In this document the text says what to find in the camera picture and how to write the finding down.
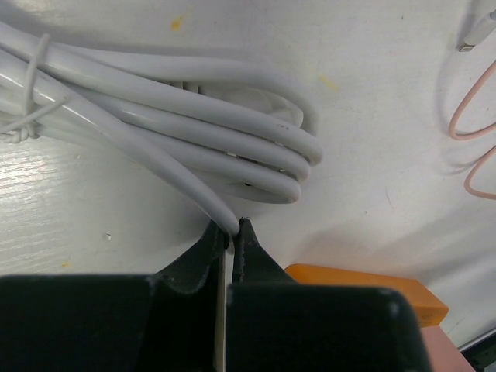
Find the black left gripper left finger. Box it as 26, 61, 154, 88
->
1, 223, 228, 371

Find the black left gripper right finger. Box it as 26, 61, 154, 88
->
226, 219, 430, 371

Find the orange power strip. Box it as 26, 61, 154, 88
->
285, 263, 449, 327

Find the pink charger block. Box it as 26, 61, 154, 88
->
421, 326, 475, 372

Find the white orange strip cable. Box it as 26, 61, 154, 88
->
0, 21, 324, 236

